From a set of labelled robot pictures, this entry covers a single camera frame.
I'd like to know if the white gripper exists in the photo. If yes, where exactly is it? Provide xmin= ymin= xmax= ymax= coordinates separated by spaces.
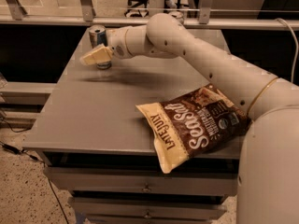
xmin=79 ymin=27 xmax=133 ymax=65

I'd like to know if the blue silver redbull can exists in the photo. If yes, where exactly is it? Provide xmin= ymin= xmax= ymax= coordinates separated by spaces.
xmin=89 ymin=24 xmax=112 ymax=70

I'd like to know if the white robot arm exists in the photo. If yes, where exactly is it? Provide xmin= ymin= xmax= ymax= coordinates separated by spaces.
xmin=80 ymin=13 xmax=299 ymax=224

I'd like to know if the green white soda can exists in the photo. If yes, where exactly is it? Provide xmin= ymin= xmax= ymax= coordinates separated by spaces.
xmin=169 ymin=11 xmax=184 ymax=24

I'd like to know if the black office chair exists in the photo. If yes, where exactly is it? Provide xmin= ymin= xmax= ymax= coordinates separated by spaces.
xmin=124 ymin=0 xmax=149 ymax=18

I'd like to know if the grey drawer cabinet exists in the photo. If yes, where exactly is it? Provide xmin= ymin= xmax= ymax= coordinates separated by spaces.
xmin=23 ymin=35 xmax=241 ymax=224

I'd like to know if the brown sea salt chip bag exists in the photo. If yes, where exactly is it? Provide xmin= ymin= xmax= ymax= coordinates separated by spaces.
xmin=137 ymin=84 xmax=250 ymax=174

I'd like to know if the metal railing bar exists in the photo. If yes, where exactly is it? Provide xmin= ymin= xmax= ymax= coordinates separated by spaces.
xmin=0 ymin=15 xmax=299 ymax=31

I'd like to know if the grey lower drawer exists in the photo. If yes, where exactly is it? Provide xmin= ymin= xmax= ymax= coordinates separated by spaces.
xmin=68 ymin=198 xmax=226 ymax=220

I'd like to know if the grey drawer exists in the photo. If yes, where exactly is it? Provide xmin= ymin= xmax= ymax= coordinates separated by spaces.
xmin=68 ymin=198 xmax=226 ymax=220
xmin=44 ymin=167 xmax=237 ymax=196

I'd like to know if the grey upper drawer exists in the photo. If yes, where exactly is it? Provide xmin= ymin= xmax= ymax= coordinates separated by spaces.
xmin=44 ymin=167 xmax=237 ymax=196

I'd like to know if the black floor cable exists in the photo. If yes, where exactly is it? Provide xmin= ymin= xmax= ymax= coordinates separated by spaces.
xmin=0 ymin=109 xmax=71 ymax=224

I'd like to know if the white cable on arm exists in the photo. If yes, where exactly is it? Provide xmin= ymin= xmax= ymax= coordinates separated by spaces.
xmin=275 ymin=17 xmax=299 ymax=84

